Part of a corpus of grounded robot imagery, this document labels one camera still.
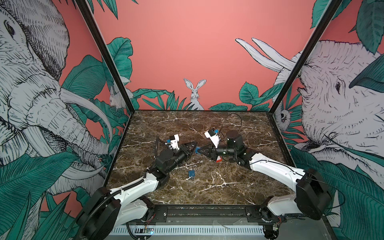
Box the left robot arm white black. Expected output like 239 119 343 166
74 141 198 240

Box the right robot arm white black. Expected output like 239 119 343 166
197 130 331 223

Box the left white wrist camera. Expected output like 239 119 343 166
166 135 180 151

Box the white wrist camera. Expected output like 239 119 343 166
166 135 180 151
205 129 220 148

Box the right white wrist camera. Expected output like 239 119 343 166
205 129 220 148

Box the black front mounting rail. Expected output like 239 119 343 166
132 204 309 225

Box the white slotted cable duct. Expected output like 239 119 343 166
130 225 265 236

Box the left black frame post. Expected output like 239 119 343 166
75 0 135 115

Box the black frame post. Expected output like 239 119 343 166
75 0 135 115
269 0 342 114

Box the right black frame post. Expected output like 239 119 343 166
269 0 342 114

